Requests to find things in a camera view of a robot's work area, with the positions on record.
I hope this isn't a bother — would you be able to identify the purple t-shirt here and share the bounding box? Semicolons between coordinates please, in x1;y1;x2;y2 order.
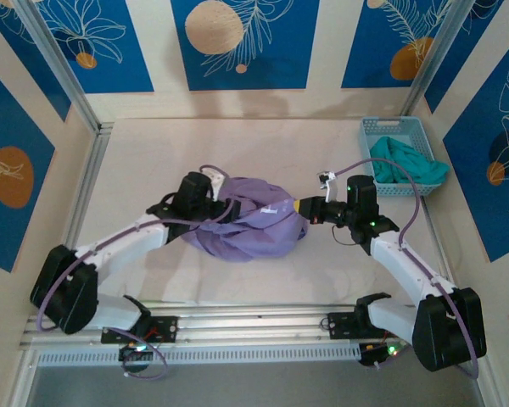
181;176;310;263

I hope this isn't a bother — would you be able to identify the light blue plastic basket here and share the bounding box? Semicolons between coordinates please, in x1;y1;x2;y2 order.
359;116;445;198

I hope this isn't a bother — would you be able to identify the teal t-shirt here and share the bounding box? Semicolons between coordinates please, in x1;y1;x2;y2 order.
368;135;451;187

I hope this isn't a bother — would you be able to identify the black controller board green light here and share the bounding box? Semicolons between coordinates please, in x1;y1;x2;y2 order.
358;341;408;369
117;343;156;362

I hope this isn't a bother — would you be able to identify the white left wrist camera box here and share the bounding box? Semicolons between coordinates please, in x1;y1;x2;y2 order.
201;166;229;199

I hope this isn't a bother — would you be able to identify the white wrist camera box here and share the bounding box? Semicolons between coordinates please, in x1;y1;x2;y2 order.
201;166;229;199
316;170;338;203

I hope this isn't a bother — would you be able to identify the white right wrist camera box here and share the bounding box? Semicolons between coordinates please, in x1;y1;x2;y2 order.
316;170;338;203

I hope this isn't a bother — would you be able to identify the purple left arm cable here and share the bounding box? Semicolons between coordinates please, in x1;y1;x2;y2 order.
36;165;234;380

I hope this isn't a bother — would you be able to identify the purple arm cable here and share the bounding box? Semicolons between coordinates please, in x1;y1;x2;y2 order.
333;158;480;381
36;165;234;380

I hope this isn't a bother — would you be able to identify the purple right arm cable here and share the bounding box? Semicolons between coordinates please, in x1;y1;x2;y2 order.
333;158;480;381

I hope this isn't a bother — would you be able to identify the aluminium side rail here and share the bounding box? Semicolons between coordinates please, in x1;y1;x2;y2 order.
45;122;115;315

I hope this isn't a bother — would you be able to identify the aluminium mounting rail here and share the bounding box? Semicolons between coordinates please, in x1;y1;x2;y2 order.
19;303;489;351

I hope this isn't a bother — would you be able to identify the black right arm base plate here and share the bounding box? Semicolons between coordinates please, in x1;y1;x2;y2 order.
326;311;406;340

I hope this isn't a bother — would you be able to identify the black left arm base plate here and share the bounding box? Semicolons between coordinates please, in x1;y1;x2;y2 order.
100;314;180;344

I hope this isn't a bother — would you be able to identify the white slotted cable duct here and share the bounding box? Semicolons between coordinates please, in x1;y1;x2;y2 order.
36;342;361;366

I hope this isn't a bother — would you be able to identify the aluminium frame post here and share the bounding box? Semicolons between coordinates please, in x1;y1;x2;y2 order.
398;0;480;124
14;0;103;132

